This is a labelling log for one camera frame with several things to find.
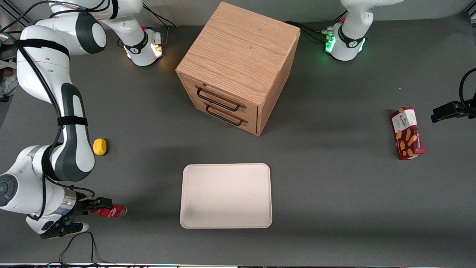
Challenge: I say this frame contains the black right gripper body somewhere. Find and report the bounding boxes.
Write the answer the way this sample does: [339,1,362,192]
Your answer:
[74,197,93,224]

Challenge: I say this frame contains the red coke bottle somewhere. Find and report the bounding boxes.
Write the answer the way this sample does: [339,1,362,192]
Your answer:
[91,204,127,218]

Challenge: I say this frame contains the red cookie box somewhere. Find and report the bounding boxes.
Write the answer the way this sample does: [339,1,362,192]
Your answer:
[390,106,425,160]

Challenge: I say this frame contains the beige rectangular tray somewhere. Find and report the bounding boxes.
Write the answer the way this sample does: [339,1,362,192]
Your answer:
[180,163,273,229]

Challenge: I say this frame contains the black left arm base cables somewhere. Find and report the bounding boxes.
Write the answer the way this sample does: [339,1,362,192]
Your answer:
[284,20,335,42]

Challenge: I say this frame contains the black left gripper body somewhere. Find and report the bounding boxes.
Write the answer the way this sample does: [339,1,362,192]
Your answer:
[457,100,476,120]

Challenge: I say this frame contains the wooden drawer cabinet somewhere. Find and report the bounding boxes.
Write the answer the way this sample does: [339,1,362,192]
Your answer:
[176,1,301,137]

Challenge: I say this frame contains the black arm base cables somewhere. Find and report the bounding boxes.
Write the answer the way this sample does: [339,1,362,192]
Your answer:
[141,7,177,47]
[284,20,335,42]

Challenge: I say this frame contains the black loose table cable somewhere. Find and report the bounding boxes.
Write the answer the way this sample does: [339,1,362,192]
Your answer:
[46,232,112,267]

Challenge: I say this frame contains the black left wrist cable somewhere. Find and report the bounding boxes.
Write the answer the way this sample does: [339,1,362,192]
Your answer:
[459,68,476,109]

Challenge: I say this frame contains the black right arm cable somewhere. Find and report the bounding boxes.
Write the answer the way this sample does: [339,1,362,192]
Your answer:
[0,0,116,221]

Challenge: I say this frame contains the wooden drawer front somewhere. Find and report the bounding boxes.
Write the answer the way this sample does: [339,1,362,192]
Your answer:
[189,98,258,135]
[181,76,259,119]

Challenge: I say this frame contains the black wire drawer handle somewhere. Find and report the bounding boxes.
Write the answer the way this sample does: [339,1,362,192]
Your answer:
[196,86,241,112]
[205,103,244,126]

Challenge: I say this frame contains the dark grey table mat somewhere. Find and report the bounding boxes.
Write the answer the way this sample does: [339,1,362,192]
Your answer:
[0,13,476,265]

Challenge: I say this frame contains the white sneaker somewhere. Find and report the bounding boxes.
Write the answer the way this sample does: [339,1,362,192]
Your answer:
[0,69,18,103]

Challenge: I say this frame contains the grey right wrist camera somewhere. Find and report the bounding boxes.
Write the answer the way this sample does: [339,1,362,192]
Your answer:
[40,222,90,239]

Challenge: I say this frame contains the black right arm base cables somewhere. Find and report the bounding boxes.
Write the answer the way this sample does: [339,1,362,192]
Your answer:
[141,7,177,47]

